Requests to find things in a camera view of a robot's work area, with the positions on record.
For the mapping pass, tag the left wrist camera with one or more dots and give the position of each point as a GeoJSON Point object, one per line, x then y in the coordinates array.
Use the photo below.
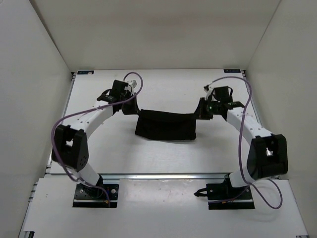
{"type": "Point", "coordinates": [132, 84]}

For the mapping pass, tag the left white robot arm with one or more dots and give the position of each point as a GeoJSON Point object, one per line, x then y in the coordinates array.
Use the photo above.
{"type": "Point", "coordinates": [70, 134]}

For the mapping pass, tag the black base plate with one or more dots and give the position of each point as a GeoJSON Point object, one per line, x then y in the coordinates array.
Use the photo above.
{"type": "Point", "coordinates": [222, 196]}
{"type": "Point", "coordinates": [85, 197]}

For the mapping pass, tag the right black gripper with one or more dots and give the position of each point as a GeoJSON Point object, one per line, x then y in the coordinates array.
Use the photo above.
{"type": "Point", "coordinates": [200, 113]}

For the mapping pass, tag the blue label sticker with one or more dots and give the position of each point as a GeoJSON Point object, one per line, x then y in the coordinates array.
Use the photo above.
{"type": "Point", "coordinates": [232, 71]}
{"type": "Point", "coordinates": [85, 72]}

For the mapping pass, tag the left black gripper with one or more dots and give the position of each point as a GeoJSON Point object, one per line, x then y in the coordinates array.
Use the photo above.
{"type": "Point", "coordinates": [134, 109]}

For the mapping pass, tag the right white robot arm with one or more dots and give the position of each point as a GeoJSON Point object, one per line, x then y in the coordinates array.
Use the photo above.
{"type": "Point", "coordinates": [267, 156]}

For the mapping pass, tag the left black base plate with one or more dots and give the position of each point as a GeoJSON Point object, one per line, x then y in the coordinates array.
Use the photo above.
{"type": "Point", "coordinates": [85, 197]}

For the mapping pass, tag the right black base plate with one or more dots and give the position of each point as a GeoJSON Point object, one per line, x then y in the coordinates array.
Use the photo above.
{"type": "Point", "coordinates": [222, 196]}

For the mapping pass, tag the right blue label sticker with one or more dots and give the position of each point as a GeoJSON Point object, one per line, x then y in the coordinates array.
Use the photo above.
{"type": "Point", "coordinates": [232, 71]}

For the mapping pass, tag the left blue label sticker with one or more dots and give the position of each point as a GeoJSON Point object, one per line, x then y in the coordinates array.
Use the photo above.
{"type": "Point", "coordinates": [85, 72]}

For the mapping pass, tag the black skirt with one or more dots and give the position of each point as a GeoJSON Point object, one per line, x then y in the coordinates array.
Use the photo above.
{"type": "Point", "coordinates": [165, 126]}

